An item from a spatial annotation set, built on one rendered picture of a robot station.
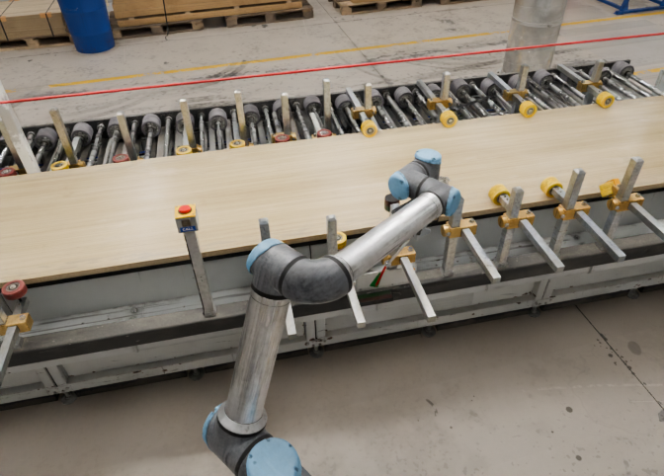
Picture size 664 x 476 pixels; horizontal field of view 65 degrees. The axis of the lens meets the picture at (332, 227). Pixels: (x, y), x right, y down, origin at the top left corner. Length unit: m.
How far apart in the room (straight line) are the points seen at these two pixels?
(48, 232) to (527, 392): 2.35
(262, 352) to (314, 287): 0.28
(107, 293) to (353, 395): 1.26
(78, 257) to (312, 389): 1.27
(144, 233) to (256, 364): 1.03
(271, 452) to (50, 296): 1.25
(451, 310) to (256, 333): 1.64
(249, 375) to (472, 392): 1.53
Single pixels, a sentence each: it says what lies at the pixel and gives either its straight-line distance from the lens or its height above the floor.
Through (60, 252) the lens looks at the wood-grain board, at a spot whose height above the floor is 0.90.
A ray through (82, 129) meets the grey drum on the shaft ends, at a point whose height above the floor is 0.85.
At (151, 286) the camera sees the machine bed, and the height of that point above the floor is 0.71.
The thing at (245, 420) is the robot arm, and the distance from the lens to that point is 1.62.
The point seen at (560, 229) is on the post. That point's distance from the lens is 2.41.
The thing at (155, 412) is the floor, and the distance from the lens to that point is 2.84.
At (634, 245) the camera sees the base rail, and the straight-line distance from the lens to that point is 2.74.
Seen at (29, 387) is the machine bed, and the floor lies 0.17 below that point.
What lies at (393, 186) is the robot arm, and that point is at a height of 1.32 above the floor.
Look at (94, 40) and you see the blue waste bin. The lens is 7.24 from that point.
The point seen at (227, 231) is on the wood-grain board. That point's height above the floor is 0.90.
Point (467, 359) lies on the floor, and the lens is 2.92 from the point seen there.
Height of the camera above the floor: 2.29
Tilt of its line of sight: 39 degrees down
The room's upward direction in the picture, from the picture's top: 2 degrees counter-clockwise
